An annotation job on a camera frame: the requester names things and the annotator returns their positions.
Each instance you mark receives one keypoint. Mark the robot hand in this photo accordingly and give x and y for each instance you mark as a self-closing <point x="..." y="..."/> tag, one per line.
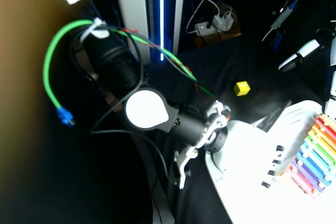
<point x="246" y="150"/>
<point x="307" y="51"/>

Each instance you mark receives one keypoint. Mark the rainbow wooden xylophone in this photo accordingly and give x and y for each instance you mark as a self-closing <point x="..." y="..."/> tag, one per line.
<point x="315" y="155"/>

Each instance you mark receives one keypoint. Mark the white plastic box lid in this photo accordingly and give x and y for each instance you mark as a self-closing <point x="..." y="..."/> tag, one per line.
<point x="262" y="208"/>

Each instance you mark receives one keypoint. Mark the blue plug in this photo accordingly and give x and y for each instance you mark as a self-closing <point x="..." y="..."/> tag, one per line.
<point x="278" y="40"/>

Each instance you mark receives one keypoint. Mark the white and blue connector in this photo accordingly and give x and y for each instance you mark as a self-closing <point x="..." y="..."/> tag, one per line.
<point x="282" y="16"/>

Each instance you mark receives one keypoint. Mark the yellow wooden cube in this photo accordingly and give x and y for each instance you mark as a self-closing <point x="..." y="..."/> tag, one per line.
<point x="242" y="88"/>

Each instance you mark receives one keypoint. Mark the black table cloth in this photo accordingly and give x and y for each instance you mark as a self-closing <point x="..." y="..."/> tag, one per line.
<point x="194" y="203"/>

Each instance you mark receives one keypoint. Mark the brown wooden stand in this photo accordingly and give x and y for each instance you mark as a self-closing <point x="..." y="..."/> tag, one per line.
<point x="231" y="36"/>

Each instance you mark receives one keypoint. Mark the white power strip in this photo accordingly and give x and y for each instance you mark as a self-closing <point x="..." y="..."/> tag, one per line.
<point x="204" y="27"/>

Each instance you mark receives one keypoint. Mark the white column blue light strip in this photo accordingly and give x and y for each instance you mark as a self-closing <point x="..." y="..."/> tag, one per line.
<point x="131" y="11"/>

